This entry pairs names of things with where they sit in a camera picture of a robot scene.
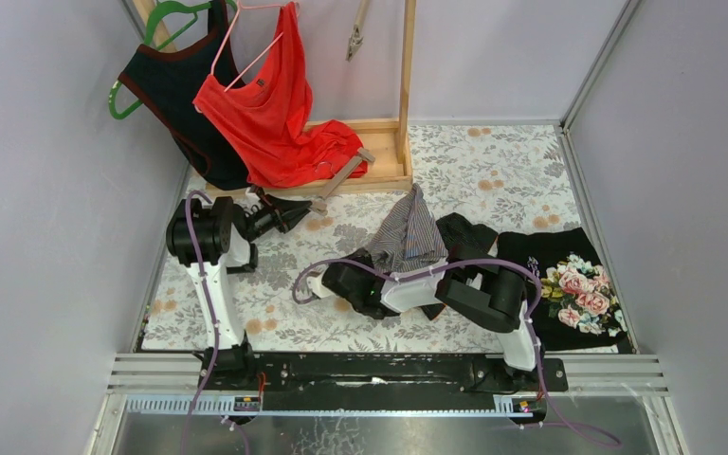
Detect wooden clip hanger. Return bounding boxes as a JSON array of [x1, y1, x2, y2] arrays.
[[309, 147, 375, 215]]

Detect grey striped underwear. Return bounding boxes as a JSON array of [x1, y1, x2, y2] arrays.
[[365, 184, 447, 273]]

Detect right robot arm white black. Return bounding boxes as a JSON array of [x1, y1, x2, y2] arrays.
[[306, 246, 539, 372]]

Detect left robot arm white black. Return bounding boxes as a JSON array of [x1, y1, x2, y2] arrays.
[[166, 188, 313, 350]]

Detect black underwear orange trim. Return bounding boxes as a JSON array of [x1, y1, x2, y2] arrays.
[[419, 211, 501, 322]]

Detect green plastic hanger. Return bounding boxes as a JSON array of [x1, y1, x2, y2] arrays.
[[107, 1, 238, 120]]

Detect wooden clothes rack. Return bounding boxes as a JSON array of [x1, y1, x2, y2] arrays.
[[131, 0, 418, 201]]

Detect dark tank top red trim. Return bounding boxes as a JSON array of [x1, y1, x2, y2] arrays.
[[118, 1, 248, 191]]

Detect black floral garment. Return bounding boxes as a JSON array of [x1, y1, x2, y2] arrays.
[[497, 227, 628, 352]]

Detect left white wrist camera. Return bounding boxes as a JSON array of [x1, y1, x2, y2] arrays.
[[245, 185, 265, 201]]

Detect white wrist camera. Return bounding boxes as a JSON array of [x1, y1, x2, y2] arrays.
[[245, 185, 265, 201], [306, 272, 335, 300]]

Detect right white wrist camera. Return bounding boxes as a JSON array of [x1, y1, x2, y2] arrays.
[[306, 272, 335, 300]]

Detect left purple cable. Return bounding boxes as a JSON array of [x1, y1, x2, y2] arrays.
[[178, 191, 222, 455]]

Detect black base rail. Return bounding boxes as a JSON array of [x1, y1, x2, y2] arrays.
[[199, 350, 569, 412]]

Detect pink wire hanger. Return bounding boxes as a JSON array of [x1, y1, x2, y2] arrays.
[[217, 1, 305, 95]]

